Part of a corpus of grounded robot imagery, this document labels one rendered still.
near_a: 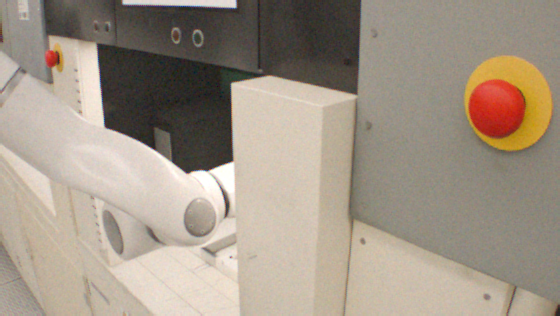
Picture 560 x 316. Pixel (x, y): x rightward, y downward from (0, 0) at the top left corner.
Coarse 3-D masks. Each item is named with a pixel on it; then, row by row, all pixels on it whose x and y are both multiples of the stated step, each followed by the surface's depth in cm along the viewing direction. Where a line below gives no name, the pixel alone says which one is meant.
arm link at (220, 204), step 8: (192, 176) 67; (200, 176) 67; (208, 176) 68; (200, 184) 66; (208, 184) 67; (216, 184) 67; (208, 192) 66; (216, 192) 67; (216, 200) 66; (224, 208) 67; (224, 216) 68
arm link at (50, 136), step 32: (0, 96) 48; (32, 96) 51; (0, 128) 50; (32, 128) 51; (64, 128) 53; (96, 128) 56; (32, 160) 53; (64, 160) 53; (96, 160) 53; (128, 160) 53; (160, 160) 55; (96, 192) 52; (128, 192) 52; (160, 192) 53; (192, 192) 56; (160, 224) 54; (192, 224) 55
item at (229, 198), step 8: (216, 168) 76; (224, 168) 75; (232, 168) 75; (216, 176) 69; (224, 176) 71; (232, 176) 72; (224, 184) 69; (232, 184) 69; (224, 192) 68; (232, 192) 68; (224, 200) 68; (232, 200) 68; (232, 208) 68; (232, 216) 69
